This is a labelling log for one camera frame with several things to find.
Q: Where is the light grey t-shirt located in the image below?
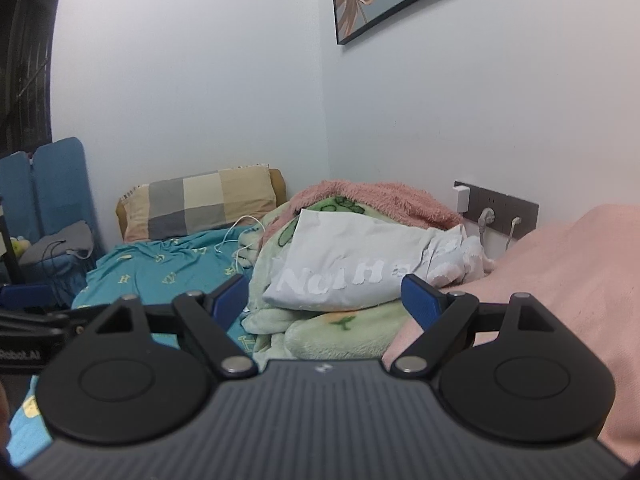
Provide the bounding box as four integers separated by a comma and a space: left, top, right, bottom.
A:
262, 209, 495, 312

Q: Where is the grey cloth on chair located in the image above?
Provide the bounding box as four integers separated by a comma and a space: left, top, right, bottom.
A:
18, 220, 94, 266

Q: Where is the pink fluffy blanket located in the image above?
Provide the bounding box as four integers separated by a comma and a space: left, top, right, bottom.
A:
260, 180, 639, 462

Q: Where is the teal patterned bed sheet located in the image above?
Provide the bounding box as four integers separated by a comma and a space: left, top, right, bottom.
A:
8, 226, 257, 466

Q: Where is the checkered beige grey pillow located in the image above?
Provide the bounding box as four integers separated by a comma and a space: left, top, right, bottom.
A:
116, 165, 286, 243

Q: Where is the yellow plush toy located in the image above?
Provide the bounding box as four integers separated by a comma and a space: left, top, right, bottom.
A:
11, 236, 32, 260

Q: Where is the white charger plug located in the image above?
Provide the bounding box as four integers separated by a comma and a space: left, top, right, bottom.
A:
452, 184, 471, 214

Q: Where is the white charging cable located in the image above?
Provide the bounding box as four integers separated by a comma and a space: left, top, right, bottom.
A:
214, 214, 262, 276

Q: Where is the blue covered chair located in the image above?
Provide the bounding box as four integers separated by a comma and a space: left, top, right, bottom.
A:
1, 136, 104, 306

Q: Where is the grey wall socket panel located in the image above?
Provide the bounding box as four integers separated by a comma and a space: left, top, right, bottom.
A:
454, 181, 539, 240

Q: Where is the light green fleece blanket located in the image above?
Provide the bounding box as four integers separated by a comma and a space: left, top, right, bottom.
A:
242, 197, 408, 365

